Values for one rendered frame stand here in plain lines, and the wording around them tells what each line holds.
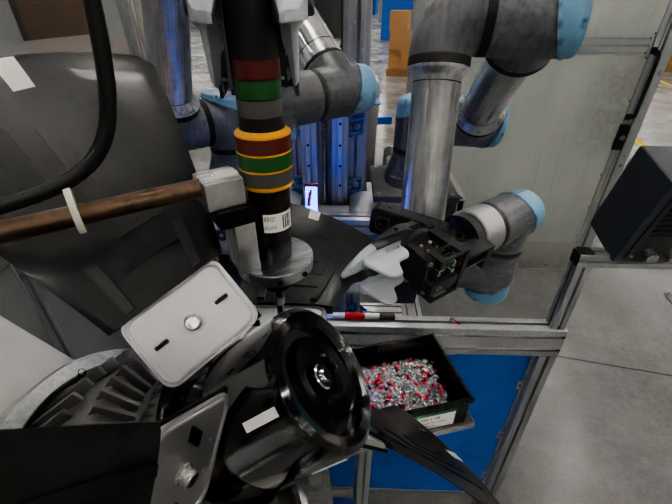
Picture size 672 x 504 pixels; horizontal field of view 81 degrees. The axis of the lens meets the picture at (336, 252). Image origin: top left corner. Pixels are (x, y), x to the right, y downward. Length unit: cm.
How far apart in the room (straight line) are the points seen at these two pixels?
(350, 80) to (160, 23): 41
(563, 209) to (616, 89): 66
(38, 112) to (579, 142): 237
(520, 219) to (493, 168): 173
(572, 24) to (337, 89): 33
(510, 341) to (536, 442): 95
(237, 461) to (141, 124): 28
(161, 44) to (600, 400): 205
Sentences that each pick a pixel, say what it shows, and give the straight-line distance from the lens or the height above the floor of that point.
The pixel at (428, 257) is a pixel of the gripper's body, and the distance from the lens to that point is 51.
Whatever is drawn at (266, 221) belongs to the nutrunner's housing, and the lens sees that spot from 33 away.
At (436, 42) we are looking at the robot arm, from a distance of 66.
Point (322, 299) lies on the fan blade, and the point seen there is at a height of 119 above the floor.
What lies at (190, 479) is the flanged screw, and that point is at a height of 123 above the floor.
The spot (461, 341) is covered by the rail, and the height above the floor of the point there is 82.
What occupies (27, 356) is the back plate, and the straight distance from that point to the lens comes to 53.
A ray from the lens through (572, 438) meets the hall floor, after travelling 197.
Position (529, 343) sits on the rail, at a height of 82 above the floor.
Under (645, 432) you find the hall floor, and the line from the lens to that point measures 214.
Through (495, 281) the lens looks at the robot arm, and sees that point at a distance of 70.
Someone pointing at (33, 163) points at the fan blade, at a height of 137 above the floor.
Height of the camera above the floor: 147
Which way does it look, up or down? 33 degrees down
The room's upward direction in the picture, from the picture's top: straight up
